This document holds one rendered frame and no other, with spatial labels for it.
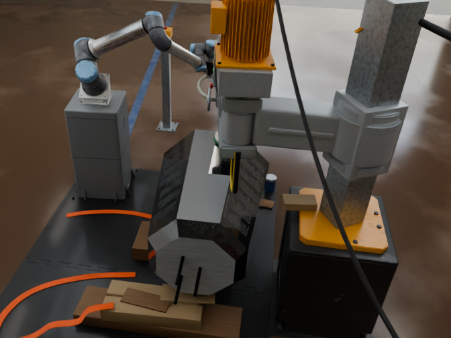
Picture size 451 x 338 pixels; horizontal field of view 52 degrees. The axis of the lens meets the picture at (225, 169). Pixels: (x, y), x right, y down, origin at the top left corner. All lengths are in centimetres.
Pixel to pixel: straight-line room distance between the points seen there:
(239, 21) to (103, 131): 186
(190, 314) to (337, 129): 142
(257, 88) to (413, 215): 249
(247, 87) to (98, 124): 175
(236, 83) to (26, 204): 252
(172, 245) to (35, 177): 216
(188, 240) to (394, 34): 146
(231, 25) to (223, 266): 133
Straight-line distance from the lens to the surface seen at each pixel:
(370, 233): 279
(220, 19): 216
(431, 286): 379
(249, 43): 220
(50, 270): 358
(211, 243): 258
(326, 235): 269
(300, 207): 280
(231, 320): 306
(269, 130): 238
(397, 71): 233
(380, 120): 234
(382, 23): 221
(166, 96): 488
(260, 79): 219
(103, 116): 365
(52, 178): 447
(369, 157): 242
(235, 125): 238
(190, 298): 301
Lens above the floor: 255
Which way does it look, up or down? 35 degrees down
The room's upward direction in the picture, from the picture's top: 4 degrees clockwise
